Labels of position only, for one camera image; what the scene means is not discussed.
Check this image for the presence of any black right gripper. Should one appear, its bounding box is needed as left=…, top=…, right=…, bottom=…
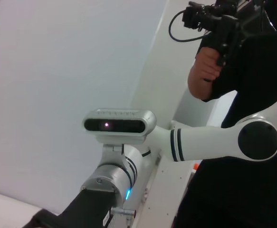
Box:
left=21, top=189, right=113, bottom=228

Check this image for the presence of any operator bare forearm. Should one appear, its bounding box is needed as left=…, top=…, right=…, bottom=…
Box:
left=187, top=68, right=215, bottom=101

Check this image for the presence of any operator bare hand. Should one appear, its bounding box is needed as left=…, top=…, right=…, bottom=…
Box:
left=194, top=46, right=222, bottom=83

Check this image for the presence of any operator in black clothes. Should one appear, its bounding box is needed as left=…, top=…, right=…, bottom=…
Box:
left=176, top=0, right=277, bottom=228

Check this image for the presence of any black teleoperation controller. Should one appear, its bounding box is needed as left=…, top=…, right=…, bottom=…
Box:
left=182, top=0, right=246, bottom=67

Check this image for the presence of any right arm cable silver plug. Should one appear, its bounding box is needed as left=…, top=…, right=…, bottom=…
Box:
left=110, top=206, right=138, bottom=219

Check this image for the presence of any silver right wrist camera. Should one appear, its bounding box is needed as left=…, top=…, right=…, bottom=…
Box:
left=82, top=108, right=157, bottom=144

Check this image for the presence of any black controller cable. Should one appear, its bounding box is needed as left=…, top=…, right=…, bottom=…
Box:
left=168, top=9, right=209, bottom=43

